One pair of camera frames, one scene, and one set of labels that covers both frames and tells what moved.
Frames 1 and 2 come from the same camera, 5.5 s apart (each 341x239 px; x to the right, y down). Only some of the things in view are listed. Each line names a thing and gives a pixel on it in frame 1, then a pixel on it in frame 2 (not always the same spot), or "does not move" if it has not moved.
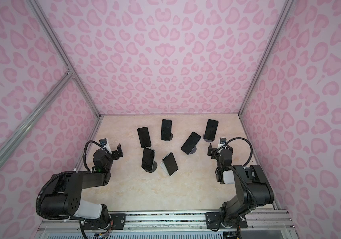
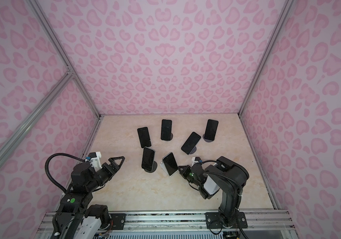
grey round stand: [154, 167] does not move
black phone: [170, 163] does not move
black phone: [148, 159] does not move
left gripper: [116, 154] -> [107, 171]
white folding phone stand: [162, 164] does not move
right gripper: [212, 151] -> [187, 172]
